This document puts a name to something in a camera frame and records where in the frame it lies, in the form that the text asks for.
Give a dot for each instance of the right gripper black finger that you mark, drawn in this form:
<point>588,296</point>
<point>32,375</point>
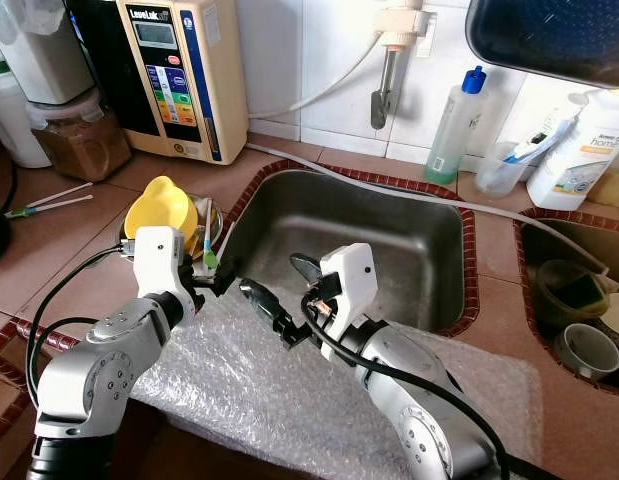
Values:
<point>307,268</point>
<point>267,303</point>

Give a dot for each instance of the yellow plastic cup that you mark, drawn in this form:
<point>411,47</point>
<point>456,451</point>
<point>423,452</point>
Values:
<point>157,208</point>

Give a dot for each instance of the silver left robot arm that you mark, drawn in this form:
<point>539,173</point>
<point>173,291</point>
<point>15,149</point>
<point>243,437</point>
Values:
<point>99,380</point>

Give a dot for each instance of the round steel bowl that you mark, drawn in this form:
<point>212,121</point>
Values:
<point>209,215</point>

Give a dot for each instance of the stainless steel sink basin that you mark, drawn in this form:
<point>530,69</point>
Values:
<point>549,240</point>
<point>359,215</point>

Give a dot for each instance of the clear bubble wrap sheet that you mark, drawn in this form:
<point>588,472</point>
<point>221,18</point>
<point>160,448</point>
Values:
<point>249,400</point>

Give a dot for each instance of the thin white stick green tip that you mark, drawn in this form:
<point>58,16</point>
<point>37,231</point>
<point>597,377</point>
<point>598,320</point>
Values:
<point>59,204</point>

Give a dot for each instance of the clear jar brown powder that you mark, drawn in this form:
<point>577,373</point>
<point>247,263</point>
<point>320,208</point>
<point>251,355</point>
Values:
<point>84,150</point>

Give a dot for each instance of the beige water ionizer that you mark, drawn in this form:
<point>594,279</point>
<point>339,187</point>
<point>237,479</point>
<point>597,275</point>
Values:
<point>184,90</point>

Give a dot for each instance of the green soap bottle blue cap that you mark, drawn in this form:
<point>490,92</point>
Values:
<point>454,135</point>

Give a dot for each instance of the clear plastic cup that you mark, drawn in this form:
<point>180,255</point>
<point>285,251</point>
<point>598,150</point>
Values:
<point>504,175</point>

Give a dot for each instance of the dark green bowl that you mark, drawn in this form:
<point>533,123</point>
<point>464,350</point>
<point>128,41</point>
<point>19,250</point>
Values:
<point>574,295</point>

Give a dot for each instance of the white jug green lid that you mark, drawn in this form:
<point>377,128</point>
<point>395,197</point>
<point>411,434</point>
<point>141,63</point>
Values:
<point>19,115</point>

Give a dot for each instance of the white cup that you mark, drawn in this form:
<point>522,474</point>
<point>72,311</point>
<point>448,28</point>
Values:
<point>587,350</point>

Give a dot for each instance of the white plastic container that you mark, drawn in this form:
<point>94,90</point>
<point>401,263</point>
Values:
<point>54,60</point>

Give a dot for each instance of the blue white toothbrush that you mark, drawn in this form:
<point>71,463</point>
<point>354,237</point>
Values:
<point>549,138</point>

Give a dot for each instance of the white detergent bottle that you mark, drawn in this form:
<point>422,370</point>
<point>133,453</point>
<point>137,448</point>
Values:
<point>574,160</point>

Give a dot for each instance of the black frying pan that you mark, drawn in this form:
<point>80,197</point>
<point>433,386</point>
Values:
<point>549,35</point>

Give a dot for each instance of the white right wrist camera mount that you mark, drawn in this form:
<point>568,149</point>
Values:
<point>349,280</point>

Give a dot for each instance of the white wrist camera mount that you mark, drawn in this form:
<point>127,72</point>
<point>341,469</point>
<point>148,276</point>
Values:
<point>161,258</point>
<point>349,280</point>

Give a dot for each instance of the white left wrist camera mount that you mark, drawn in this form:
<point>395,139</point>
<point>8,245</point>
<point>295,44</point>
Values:
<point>161,258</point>

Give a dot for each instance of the grey wall tap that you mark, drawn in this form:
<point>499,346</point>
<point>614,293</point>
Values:
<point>387,90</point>

